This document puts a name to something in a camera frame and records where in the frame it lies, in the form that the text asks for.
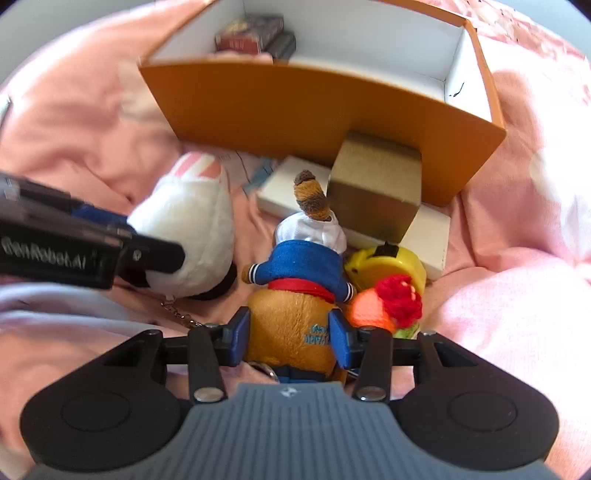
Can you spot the pink fabric pouch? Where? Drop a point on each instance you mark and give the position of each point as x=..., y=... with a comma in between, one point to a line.
x=240, y=56

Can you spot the printed paper sheet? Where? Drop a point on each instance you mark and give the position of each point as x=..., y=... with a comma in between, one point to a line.
x=251, y=173

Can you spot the yellow tape measure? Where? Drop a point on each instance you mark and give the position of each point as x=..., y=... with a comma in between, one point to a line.
x=392, y=265

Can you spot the orange crochet fruit toy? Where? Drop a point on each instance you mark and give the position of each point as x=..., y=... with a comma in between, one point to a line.
x=369, y=309

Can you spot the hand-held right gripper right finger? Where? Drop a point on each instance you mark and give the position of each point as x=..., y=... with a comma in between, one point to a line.
x=339, y=337

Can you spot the olive small cardboard box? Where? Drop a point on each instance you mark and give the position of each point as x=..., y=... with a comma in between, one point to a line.
x=374, y=184

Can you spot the white and black plush toy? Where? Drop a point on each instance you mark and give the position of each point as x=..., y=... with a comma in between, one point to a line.
x=184, y=217

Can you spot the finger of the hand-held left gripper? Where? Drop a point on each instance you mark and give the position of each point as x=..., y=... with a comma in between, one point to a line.
x=106, y=219
x=157, y=256

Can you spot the bear plush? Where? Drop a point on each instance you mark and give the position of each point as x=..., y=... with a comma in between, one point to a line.
x=300, y=272

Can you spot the orange cardboard box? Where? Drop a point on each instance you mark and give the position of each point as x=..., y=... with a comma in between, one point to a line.
x=277, y=106

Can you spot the picture print card box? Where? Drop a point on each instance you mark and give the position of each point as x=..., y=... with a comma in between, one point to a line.
x=249, y=34

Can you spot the pink cloud print blanket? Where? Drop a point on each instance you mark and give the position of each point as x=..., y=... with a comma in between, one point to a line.
x=508, y=300

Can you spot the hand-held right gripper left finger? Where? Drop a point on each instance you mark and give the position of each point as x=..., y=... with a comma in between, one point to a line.
x=239, y=334

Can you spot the white box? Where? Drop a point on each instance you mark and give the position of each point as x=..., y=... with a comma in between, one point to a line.
x=429, y=244

